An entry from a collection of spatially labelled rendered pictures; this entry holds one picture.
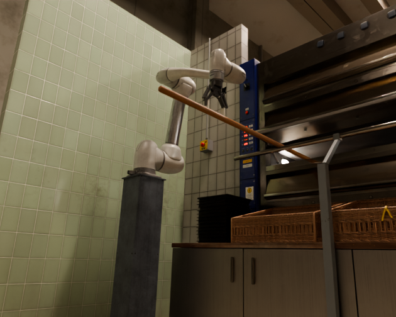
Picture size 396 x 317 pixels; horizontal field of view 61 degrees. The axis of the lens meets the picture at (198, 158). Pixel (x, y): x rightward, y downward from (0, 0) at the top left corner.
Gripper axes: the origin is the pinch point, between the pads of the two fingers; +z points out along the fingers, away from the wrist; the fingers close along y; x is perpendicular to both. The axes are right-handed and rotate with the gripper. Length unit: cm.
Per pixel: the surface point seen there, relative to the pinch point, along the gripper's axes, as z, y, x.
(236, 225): 62, -30, -6
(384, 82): -32, -83, 67
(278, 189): 32, -78, -7
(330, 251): 74, -21, 57
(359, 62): -50, -80, 54
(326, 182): 42, -21, 56
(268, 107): -36, -79, -17
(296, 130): -8, -72, 12
